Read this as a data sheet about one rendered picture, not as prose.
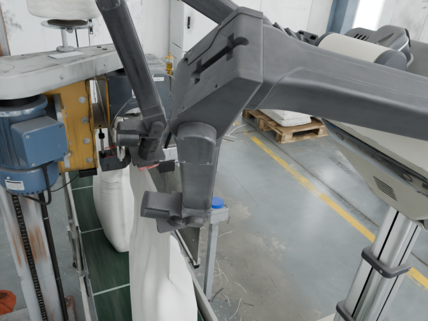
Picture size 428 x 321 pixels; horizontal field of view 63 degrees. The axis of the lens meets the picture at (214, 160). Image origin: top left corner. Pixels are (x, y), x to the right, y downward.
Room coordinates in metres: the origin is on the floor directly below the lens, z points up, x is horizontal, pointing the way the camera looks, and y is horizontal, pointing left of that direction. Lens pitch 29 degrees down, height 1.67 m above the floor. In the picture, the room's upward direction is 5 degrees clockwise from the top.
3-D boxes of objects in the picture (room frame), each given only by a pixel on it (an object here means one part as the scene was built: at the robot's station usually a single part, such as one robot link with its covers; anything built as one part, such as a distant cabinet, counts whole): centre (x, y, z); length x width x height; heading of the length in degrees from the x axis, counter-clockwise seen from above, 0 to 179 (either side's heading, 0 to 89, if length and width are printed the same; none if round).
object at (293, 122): (3.90, -0.73, 0.20); 0.66 x 0.44 x 0.12; 28
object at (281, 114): (3.76, -0.86, 0.32); 0.66 x 0.43 x 0.15; 119
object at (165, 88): (1.23, 0.31, 1.21); 0.30 x 0.25 x 0.30; 28
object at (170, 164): (1.16, 0.17, 0.98); 0.09 x 0.05 x 0.05; 118
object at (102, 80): (1.12, 0.42, 1.26); 0.22 x 0.05 x 0.16; 28
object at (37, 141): (0.75, 0.42, 1.25); 0.10 x 0.08 x 0.12; 143
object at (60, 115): (0.91, 0.46, 1.23); 0.28 x 0.07 x 0.16; 28
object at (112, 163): (1.06, 0.36, 1.04); 0.08 x 0.06 x 0.05; 118
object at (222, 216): (1.12, -0.02, 0.81); 0.08 x 0.08 x 0.06; 28
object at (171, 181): (1.75, 0.27, 0.54); 1.05 x 0.02 x 0.41; 28
